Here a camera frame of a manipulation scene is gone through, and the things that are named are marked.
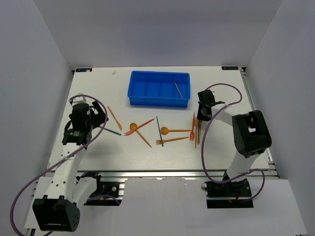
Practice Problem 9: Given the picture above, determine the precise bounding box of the red-orange plastic knife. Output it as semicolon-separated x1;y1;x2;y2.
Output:
124;118;154;136

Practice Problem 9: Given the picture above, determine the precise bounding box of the orange plastic knife left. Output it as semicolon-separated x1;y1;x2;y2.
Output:
107;106;123;131

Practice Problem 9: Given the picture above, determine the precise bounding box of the orange spoon centre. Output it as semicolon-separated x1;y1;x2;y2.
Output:
160;127;191;135

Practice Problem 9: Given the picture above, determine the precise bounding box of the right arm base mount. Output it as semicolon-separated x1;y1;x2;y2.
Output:
201;176;253;209

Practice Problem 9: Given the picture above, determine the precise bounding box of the orange fork lower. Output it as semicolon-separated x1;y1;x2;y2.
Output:
156;137;189;145

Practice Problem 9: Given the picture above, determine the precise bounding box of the grey-blue chopstick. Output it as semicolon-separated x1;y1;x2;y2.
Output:
197;120;201;144
156;116;164;147

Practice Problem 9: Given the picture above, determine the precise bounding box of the orange spoon left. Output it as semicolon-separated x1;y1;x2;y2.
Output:
129;123;152;148

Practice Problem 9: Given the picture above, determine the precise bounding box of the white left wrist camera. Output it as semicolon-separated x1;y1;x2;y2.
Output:
68;93;87;107

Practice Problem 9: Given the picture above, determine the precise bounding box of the left table label sticker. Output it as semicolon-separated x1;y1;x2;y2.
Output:
75;68;93;73

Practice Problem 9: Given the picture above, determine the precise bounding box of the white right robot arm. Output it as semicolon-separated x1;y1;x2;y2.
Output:
197;90;272;196

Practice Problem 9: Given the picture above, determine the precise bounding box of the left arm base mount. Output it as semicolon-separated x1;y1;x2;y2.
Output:
81;172;122;206

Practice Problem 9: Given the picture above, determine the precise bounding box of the blue divided plastic bin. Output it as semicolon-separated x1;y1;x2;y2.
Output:
127;71;190;108

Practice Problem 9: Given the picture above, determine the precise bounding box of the blue chopstick left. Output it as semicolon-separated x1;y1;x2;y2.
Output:
99;126;121;136

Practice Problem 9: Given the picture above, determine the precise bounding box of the right table label sticker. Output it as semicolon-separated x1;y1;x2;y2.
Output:
221;66;239;70

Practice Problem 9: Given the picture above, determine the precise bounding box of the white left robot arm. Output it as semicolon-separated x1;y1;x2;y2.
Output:
32;98;108;232

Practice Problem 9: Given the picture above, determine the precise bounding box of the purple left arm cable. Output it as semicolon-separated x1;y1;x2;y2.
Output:
9;95;109;236

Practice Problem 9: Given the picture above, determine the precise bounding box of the table label sticker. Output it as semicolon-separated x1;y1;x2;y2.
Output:
221;66;239;70
75;68;93;73

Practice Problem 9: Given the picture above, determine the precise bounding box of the red-orange fork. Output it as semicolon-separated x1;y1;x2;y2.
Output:
189;117;195;141

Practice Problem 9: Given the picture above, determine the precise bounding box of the orange chopstick long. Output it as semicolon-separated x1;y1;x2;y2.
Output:
194;113;197;148

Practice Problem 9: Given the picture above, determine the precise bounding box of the orange spoon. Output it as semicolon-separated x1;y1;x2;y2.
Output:
129;123;152;148
160;127;191;135

